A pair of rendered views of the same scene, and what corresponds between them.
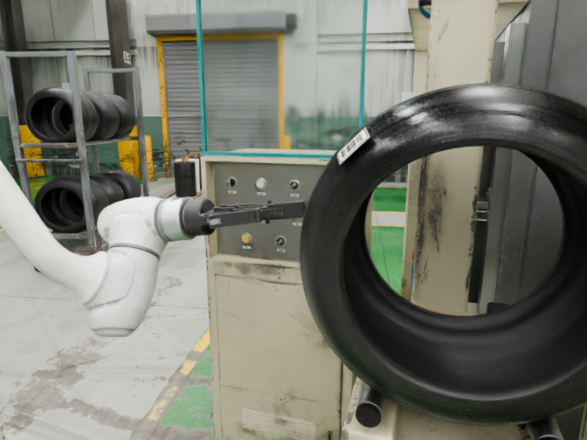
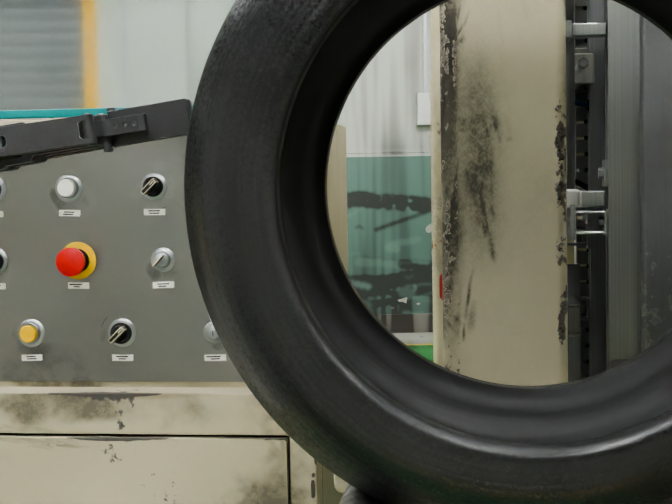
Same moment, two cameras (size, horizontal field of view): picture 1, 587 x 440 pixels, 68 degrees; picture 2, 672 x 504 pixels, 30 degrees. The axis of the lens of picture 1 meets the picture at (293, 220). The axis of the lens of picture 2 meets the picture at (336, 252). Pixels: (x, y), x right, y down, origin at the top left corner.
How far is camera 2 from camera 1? 36 cm
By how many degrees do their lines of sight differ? 14
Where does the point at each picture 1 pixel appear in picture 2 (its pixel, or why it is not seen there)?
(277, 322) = not seen: outside the picture
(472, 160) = (545, 48)
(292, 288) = (154, 449)
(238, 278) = (12, 438)
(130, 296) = not seen: outside the picture
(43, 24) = not seen: outside the picture
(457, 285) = (541, 333)
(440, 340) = (510, 438)
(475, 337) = (584, 422)
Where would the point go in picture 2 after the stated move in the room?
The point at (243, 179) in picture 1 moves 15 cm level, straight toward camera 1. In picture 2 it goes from (22, 180) to (26, 179)
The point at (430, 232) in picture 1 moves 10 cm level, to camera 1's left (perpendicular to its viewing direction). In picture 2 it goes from (472, 216) to (377, 218)
